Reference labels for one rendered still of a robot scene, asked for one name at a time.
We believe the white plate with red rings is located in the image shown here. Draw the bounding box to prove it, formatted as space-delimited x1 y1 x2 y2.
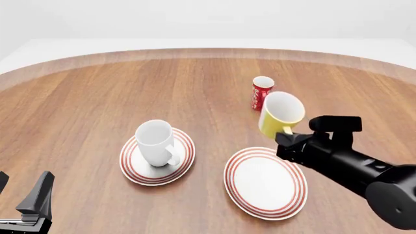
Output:
119 127 196 187
223 146 309 222

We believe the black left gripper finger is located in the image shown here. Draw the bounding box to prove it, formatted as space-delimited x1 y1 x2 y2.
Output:
0 171 10 195
15 170 55 220

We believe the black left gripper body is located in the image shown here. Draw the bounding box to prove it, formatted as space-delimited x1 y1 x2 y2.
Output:
0 213 53 234

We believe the yellow and white mug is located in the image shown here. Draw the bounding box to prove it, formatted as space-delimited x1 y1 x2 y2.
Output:
258 90 306 140

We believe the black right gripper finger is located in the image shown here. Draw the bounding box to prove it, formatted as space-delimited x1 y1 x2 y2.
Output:
274 131 315 147

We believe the red mug with white print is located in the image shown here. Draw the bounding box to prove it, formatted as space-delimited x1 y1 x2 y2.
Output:
251 75 276 112

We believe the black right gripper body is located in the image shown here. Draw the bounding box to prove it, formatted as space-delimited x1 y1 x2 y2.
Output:
276 140 326 170

